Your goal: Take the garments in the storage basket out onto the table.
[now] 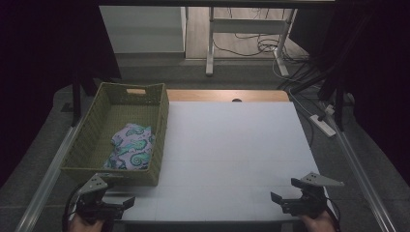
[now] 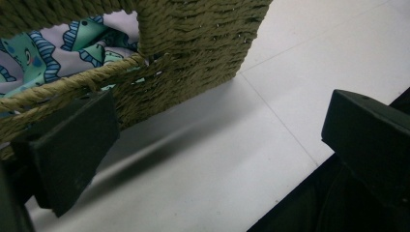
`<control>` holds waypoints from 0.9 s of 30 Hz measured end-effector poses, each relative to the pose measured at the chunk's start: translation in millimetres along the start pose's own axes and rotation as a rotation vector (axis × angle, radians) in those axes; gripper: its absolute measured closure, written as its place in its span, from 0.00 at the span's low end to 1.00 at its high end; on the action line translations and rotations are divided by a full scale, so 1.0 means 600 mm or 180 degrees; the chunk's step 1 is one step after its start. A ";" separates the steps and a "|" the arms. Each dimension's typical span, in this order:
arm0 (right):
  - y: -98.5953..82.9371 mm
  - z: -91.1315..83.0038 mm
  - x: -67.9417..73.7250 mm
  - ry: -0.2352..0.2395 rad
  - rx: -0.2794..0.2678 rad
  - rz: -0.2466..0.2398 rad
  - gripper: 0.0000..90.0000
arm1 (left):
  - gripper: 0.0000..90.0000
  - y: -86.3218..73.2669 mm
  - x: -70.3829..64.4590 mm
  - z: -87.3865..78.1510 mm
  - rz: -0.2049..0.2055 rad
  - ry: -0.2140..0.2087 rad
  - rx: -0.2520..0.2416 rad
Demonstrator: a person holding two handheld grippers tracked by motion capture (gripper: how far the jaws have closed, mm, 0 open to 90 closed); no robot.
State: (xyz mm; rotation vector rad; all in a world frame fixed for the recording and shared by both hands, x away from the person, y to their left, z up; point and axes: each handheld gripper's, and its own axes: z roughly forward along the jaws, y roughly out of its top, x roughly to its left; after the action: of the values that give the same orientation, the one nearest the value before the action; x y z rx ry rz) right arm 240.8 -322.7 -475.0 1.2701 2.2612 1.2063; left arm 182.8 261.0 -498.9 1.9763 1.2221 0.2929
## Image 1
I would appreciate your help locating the purple teal patterned cloth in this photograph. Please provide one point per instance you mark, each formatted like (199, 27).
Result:
(133, 148)

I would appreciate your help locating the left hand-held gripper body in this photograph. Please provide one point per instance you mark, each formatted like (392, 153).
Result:
(93, 196)

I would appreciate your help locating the dark curtain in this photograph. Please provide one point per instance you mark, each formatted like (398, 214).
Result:
(370, 64)
(42, 48)

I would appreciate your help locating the person's left hand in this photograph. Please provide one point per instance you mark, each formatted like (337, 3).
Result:
(84, 225)

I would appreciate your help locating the aluminium rail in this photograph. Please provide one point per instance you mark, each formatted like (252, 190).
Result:
(361, 174)
(45, 183)

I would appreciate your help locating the green woven basket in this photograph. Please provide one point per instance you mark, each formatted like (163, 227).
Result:
(106, 116)

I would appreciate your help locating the white desk frame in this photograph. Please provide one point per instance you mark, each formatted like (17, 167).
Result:
(248, 25)

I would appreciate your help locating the white cabinet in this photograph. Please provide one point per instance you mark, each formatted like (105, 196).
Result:
(145, 32)

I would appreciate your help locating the black metal stand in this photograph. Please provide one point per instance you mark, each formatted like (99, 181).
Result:
(76, 96)
(339, 109)

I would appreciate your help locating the white table mat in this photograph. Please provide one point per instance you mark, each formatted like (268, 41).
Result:
(232, 154)

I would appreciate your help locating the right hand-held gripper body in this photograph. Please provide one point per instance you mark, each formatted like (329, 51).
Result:
(309, 199)

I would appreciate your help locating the white power strip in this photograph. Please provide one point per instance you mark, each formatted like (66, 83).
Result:
(323, 125)

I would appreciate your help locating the wooden table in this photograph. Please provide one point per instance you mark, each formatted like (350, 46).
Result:
(225, 95)

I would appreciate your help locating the person's right hand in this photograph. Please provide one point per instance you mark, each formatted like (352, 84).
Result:
(319, 224)

